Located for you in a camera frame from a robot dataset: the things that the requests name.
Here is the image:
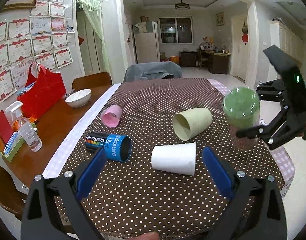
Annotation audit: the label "near wooden chair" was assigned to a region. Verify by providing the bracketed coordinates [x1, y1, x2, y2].
[0, 166, 27, 221]

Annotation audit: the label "small pink cup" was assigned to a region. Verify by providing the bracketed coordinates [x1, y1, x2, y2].
[100, 105, 122, 128]

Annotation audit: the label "red bag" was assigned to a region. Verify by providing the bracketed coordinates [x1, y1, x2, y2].
[17, 63, 67, 119]

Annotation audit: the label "clear spray bottle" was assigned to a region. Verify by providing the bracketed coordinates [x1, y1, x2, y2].
[6, 101, 42, 152]

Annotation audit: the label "wooden chair back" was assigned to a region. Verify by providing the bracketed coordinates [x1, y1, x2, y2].
[72, 72, 112, 91]

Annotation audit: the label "brown polka dot tablecloth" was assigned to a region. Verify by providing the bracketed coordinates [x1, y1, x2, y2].
[43, 79, 295, 239]

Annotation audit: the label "ceiling lamp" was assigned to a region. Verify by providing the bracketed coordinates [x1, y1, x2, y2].
[174, 0, 190, 10]

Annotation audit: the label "green tray with items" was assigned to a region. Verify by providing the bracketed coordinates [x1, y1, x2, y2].
[0, 125, 24, 160]

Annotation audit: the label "pale green cup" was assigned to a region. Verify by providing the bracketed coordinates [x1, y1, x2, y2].
[172, 108, 213, 141]

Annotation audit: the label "green door curtain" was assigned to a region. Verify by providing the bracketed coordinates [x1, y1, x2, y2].
[76, 0, 110, 74]

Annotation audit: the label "white ceramic bowl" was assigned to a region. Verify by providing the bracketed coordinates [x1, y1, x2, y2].
[65, 89, 92, 108]

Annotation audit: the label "black blue cylindrical can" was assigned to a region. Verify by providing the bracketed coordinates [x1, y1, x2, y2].
[85, 132, 132, 163]

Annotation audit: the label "red envelope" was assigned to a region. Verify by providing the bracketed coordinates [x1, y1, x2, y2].
[0, 111, 13, 144]

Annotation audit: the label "grey covered chair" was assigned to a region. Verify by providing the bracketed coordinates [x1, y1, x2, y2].
[124, 61, 182, 82]

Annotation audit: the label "clear jar pink green contents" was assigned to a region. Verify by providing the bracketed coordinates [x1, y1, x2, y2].
[222, 87, 260, 151]

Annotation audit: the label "dark wooden desk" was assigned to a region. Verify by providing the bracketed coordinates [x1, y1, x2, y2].
[179, 50, 231, 74]

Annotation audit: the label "white paper cup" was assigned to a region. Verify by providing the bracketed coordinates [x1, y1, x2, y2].
[151, 142, 196, 176]

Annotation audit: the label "wooden chair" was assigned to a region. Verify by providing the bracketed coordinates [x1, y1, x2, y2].
[0, 166, 27, 221]
[72, 72, 112, 91]

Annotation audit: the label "white cabinet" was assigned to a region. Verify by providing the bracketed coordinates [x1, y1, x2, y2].
[265, 20, 304, 70]

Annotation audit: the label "white refrigerator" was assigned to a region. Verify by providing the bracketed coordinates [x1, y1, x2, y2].
[133, 21, 160, 63]

